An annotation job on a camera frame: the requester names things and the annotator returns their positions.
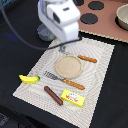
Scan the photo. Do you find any toy fork orange handle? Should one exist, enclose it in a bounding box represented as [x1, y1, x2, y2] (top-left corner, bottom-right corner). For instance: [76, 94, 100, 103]
[43, 71, 85, 90]

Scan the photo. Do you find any tan wooden plate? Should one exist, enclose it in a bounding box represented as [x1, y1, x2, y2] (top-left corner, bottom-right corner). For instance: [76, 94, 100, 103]
[55, 55, 83, 79]

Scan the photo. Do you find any yellow toy butter box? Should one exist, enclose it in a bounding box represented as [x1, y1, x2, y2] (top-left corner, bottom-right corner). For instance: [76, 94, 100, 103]
[61, 89, 85, 107]

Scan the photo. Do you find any beige bowl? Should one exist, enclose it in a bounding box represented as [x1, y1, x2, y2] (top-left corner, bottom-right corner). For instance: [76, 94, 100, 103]
[116, 4, 128, 31]

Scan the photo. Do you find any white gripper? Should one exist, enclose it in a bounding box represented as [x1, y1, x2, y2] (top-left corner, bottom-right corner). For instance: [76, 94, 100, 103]
[38, 0, 80, 43]

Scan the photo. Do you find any toy knife orange handle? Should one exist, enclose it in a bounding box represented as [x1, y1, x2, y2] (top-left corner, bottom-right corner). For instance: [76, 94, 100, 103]
[58, 46, 98, 64]

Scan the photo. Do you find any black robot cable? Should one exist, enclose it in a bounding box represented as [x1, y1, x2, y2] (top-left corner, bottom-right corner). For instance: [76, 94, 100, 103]
[0, 0, 83, 52]

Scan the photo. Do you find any yellow toy banana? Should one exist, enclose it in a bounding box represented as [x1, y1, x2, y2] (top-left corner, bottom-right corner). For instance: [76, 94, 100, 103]
[19, 75, 40, 84]

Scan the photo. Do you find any black stove burner disc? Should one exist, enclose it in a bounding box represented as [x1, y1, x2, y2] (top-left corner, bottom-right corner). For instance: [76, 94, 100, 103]
[88, 1, 104, 10]
[80, 13, 98, 25]
[73, 0, 84, 6]

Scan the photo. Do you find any brown toy sausage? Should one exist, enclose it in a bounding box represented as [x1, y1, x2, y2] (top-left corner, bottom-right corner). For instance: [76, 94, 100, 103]
[44, 86, 63, 105]

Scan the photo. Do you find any pink toy stove board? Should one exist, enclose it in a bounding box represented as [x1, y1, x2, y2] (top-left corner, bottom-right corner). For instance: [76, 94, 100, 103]
[78, 0, 128, 42]

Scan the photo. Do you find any beige woven placemat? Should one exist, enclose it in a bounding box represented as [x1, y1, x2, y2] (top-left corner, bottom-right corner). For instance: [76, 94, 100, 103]
[13, 38, 114, 128]

